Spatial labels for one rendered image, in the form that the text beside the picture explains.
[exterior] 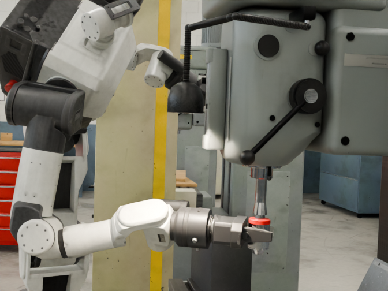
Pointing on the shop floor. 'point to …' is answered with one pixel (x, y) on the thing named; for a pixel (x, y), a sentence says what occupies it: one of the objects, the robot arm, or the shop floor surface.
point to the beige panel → (137, 157)
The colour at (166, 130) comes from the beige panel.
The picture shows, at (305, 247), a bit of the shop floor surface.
